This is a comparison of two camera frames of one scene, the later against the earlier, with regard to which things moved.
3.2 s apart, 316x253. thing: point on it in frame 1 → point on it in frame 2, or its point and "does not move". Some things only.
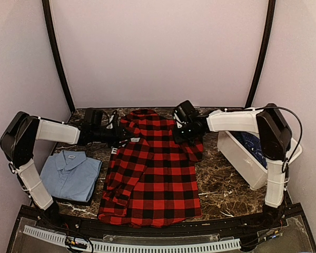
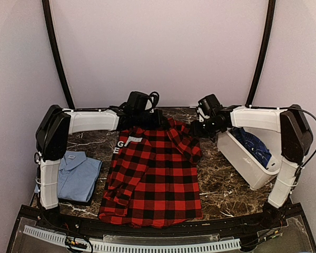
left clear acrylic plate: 23,243 does not move
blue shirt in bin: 254,145 does not move
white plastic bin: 242,164 does not move
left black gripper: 118,136 → 158,122
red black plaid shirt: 152,181 does not move
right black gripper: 179,139 → 196,131
